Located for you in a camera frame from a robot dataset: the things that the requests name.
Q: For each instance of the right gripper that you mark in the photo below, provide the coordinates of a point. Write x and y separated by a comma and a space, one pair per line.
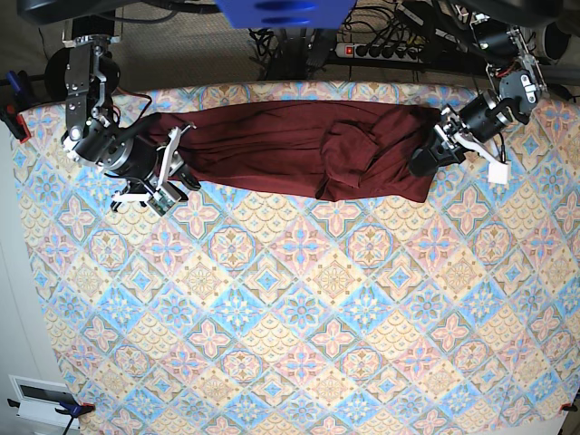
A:
124, 152

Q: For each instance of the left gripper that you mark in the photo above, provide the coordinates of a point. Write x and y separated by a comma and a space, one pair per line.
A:
480, 121

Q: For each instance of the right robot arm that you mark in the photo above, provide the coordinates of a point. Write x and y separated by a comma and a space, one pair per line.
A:
87, 93

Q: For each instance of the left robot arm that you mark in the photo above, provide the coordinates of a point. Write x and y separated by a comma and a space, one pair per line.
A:
517, 85

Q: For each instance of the white power strip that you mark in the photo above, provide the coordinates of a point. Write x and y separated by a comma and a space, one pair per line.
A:
362, 51

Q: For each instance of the patterned tablecloth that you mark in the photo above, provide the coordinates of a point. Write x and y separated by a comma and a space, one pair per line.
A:
253, 313

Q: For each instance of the round speaker top right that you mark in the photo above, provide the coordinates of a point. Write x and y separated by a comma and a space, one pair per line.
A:
551, 43

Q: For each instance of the orange black clamp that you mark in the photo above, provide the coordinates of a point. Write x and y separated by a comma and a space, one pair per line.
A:
14, 121

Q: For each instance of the blue clamp lower left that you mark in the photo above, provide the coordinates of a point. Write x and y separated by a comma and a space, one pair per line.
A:
72, 410

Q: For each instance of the orange clamp lower right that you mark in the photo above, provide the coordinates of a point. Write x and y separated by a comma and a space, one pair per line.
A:
569, 407

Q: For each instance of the blue plastic mount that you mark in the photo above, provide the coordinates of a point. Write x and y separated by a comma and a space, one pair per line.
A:
324, 14

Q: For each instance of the blue handled clamp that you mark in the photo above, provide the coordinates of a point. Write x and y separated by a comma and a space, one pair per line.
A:
20, 83

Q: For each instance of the white wall box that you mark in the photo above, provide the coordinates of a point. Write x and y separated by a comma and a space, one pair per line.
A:
38, 400

